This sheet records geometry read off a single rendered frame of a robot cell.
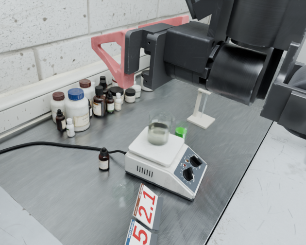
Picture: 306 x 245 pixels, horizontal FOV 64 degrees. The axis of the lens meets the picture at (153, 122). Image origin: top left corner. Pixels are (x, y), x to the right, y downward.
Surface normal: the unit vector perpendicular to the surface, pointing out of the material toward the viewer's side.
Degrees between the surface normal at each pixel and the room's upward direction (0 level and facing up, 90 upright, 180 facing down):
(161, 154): 0
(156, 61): 89
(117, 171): 0
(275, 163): 0
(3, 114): 90
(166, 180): 90
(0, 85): 90
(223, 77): 81
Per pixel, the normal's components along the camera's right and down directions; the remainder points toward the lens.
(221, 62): -0.42, -0.11
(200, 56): -0.57, 0.43
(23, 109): 0.82, 0.40
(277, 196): 0.10, -0.81
